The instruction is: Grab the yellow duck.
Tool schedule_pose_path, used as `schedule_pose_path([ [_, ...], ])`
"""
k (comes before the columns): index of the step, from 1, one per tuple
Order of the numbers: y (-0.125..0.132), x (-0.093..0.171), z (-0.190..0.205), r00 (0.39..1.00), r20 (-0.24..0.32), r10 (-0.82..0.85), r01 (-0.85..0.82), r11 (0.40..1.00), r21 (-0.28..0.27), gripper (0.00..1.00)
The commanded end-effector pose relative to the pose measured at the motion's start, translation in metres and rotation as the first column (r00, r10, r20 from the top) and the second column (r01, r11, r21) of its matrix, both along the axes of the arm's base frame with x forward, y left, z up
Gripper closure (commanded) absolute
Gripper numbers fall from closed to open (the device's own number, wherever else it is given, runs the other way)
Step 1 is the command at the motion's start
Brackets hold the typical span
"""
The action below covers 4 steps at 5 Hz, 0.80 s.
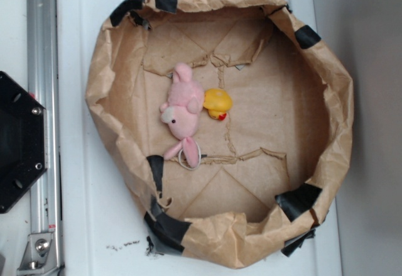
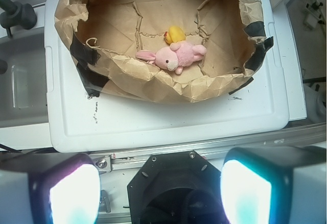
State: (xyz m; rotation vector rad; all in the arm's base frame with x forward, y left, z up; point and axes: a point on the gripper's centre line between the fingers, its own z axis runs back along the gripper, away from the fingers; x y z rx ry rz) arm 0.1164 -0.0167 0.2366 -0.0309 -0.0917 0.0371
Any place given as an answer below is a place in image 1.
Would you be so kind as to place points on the yellow rubber duck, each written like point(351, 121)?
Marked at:
point(217, 103)

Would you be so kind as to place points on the pink plush bunny toy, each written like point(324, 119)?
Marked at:
point(181, 112)

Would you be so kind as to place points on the brown paper bin liner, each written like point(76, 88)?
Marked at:
point(269, 171)

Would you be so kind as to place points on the white plastic tray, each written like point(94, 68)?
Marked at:
point(103, 230)

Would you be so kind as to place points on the aluminium extrusion rail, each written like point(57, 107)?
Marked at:
point(45, 194)

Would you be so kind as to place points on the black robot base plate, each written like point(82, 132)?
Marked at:
point(23, 148)

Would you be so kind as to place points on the metal corner bracket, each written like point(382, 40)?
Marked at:
point(39, 256)

